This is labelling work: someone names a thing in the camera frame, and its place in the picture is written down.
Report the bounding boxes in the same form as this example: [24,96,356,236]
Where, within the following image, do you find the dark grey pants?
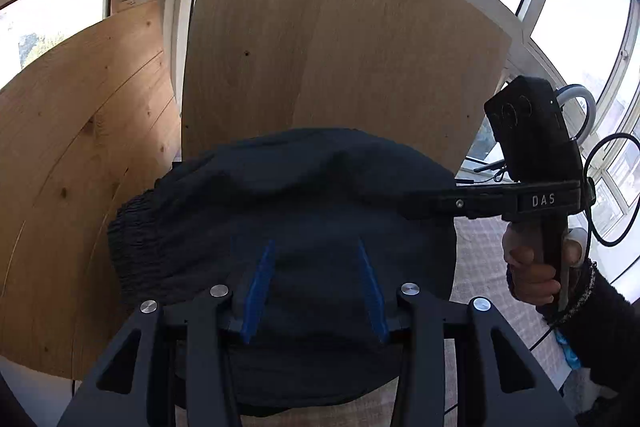
[106,127,458,358]

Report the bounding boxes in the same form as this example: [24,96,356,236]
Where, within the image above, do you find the pine wood board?
[0,0,183,382]

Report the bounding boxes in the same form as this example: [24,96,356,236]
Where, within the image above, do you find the large plywood board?
[180,0,514,175]

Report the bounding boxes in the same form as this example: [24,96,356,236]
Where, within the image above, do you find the person's right hand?
[501,221,592,309]

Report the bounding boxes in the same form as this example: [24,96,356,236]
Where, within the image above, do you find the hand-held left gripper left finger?
[56,238,279,427]

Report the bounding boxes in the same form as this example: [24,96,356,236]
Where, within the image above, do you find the blue plastic bag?
[556,329,582,370]

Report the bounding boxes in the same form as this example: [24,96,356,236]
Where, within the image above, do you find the black looped cable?
[581,132,640,249]

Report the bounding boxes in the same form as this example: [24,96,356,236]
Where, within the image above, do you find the checkered pink tablecloth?
[240,216,572,427]

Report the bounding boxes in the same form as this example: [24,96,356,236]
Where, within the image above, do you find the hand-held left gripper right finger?
[355,239,580,427]

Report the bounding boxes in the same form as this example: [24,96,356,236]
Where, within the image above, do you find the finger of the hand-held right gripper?
[399,184,507,222]

